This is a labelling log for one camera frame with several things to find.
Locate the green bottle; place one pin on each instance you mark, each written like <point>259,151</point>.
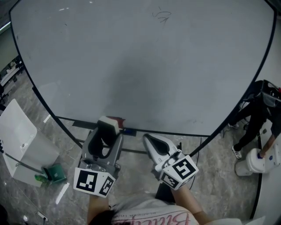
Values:
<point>40,178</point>

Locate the thin metal rod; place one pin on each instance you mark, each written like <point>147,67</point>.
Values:
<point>24,163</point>

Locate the white toilet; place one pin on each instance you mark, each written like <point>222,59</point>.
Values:
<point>254,163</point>

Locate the white rounded fixture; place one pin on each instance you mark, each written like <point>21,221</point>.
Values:
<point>254,220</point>

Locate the whiteboard on black stand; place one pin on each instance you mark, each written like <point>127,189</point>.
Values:
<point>140,66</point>

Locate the green plastic basket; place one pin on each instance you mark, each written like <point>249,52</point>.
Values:
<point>56,173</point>

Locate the background office desks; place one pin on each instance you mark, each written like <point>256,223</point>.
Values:
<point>11,72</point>

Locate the person's left forearm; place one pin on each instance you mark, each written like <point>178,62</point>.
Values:
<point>97,208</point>

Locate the blue cloth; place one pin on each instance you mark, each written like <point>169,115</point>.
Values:
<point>260,156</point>

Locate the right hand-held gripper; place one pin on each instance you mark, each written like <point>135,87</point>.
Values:
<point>182,170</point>

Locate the person's white printed shirt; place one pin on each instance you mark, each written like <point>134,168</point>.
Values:
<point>151,213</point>

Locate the black whiteboard eraser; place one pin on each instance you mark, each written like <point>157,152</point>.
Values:
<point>108,129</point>

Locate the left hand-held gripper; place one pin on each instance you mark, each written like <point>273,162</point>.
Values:
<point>87,180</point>

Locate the person's right forearm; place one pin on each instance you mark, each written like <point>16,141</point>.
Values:
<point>188,204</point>

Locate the white power strip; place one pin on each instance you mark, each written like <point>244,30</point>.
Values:
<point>42,216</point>

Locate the person's black shorts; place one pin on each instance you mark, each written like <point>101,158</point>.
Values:
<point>164,193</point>

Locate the red magnetic holder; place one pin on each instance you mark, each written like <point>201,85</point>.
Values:
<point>119,121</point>

